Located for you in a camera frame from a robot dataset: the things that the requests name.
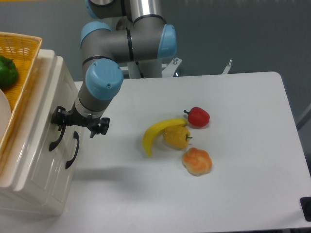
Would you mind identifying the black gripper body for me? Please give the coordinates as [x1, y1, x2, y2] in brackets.
[67, 108, 101, 128]

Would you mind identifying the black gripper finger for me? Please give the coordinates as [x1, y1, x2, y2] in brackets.
[89, 117, 110, 138]
[51, 106, 70, 131]

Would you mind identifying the white drawer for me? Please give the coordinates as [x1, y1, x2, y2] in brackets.
[49, 103, 84, 203]
[31, 56, 79, 192]

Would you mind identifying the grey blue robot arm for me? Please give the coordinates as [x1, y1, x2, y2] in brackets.
[51, 0, 177, 135]

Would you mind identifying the white drawer cabinet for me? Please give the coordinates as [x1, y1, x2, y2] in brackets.
[0, 50, 67, 215]

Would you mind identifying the yellow banana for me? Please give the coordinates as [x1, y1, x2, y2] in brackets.
[142, 118, 188, 157]

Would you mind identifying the white plate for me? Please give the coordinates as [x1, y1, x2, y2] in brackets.
[0, 90, 11, 139]

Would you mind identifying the green bell pepper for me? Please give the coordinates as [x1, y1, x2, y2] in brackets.
[0, 55, 18, 89]

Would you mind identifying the yellow bell pepper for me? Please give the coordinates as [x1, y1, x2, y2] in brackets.
[163, 126, 192, 149]

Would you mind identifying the yellow woven basket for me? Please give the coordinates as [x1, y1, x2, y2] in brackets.
[0, 32, 42, 154]

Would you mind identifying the red bell pepper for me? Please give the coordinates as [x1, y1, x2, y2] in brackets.
[184, 107, 210, 128]

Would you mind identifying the orange bread roll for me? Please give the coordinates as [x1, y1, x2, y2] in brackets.
[182, 148, 212, 176]

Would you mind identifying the black corner object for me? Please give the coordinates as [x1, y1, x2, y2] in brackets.
[300, 197, 311, 222]

